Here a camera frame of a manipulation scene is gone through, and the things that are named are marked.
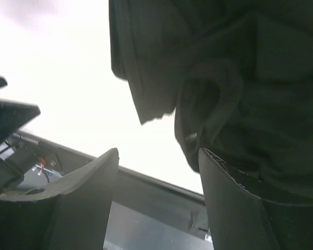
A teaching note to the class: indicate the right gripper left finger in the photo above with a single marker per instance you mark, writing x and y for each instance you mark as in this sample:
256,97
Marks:
69,213

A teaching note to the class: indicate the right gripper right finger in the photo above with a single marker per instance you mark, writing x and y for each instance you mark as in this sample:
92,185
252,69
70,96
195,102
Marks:
246,213

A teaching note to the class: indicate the black t shirt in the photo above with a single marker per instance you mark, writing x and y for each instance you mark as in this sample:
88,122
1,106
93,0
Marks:
237,74

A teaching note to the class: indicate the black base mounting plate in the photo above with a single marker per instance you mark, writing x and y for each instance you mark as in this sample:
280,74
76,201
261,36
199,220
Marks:
176,207

